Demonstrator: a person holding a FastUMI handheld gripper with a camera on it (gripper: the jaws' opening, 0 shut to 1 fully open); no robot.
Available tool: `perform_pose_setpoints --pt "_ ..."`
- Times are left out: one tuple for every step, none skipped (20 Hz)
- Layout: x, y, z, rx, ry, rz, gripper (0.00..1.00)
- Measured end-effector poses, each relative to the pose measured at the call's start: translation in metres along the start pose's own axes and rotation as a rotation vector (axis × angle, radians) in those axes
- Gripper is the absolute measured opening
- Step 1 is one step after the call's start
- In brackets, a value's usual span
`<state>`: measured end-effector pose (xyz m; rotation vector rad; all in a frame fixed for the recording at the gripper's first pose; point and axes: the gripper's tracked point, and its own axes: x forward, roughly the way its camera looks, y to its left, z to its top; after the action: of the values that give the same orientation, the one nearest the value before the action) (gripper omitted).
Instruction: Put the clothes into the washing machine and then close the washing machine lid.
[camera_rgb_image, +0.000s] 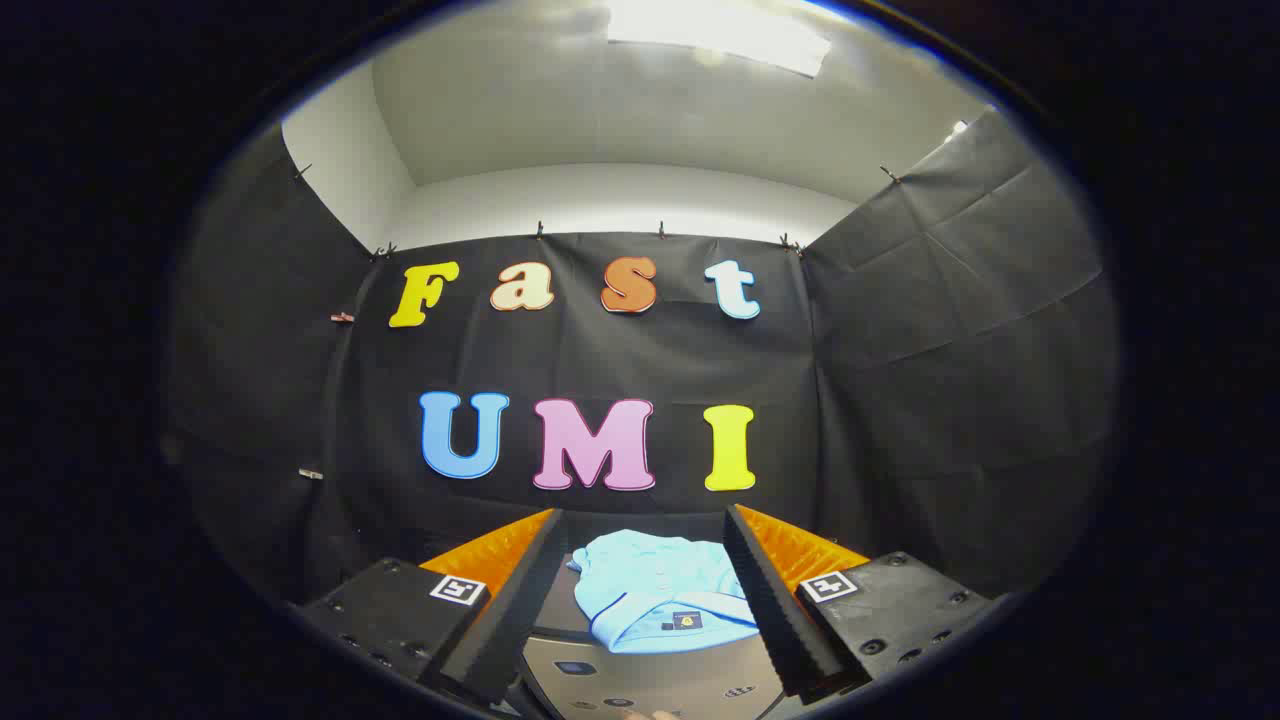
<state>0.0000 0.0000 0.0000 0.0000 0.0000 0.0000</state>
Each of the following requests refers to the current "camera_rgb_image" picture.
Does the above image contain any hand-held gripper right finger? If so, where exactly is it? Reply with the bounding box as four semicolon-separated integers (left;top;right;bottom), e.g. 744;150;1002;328
723;503;993;704

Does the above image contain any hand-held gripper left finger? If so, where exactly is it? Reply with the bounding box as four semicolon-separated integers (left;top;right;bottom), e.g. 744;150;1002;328
298;507;569;707

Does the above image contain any light blue polo shirt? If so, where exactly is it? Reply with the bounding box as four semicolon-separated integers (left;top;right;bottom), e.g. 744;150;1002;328
568;529;763;656

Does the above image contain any grey cabinet with icons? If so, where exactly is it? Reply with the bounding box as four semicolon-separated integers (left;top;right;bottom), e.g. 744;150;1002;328
520;520;801;720

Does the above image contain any black backdrop cloth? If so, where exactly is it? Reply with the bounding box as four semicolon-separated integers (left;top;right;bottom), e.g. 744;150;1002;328
165;105;1119;611

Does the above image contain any ceiling light panel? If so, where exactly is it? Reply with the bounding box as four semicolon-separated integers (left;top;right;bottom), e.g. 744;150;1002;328
605;0;833;78

